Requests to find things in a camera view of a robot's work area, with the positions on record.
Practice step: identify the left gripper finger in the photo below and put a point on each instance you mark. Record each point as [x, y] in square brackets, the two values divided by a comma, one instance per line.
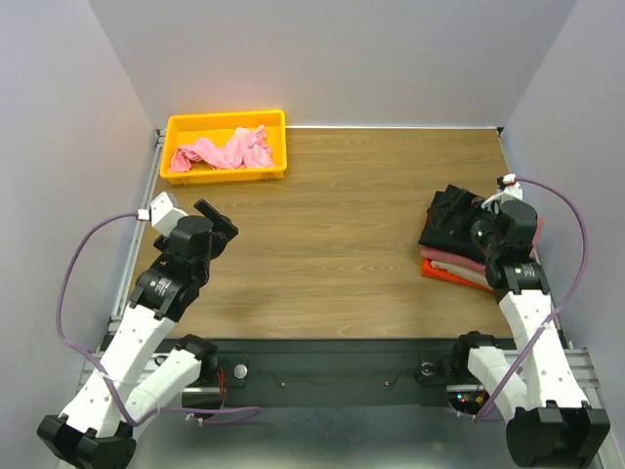
[207, 210]
[225, 228]

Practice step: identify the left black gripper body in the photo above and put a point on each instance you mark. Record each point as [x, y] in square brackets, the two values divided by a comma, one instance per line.
[221, 227]

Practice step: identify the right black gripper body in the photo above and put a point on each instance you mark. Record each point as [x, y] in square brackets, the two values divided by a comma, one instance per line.
[479, 227]

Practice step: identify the pink t shirt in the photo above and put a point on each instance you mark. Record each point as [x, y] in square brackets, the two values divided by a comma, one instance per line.
[245, 149]

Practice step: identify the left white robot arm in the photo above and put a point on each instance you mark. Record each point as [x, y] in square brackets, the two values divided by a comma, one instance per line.
[100, 427]

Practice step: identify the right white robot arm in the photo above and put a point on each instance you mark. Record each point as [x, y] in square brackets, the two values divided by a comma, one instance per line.
[549, 421]

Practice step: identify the dusty rose folded t shirt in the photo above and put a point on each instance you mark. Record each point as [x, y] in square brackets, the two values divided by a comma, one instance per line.
[453, 259]

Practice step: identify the beige folded t shirt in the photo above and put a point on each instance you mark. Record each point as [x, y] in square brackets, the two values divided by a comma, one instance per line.
[473, 275]

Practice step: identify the black folded t shirt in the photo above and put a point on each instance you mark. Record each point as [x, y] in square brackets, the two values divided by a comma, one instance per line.
[449, 220]

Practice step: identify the yellow plastic bin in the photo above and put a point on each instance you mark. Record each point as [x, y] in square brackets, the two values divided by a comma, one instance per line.
[186, 129]

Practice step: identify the orange folded t shirt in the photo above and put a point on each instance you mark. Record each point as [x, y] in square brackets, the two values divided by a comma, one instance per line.
[427, 270]

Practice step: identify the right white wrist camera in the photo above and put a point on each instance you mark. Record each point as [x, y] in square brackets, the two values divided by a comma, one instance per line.
[507, 188]

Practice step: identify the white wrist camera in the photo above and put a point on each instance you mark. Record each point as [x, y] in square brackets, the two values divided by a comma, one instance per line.
[165, 213]
[507, 188]

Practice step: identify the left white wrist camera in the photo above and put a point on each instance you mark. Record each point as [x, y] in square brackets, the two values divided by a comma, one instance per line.
[165, 213]

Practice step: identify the left aluminium rail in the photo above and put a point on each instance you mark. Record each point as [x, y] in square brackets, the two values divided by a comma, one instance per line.
[119, 303]

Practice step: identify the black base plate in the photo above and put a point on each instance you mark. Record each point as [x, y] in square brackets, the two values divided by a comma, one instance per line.
[330, 372]

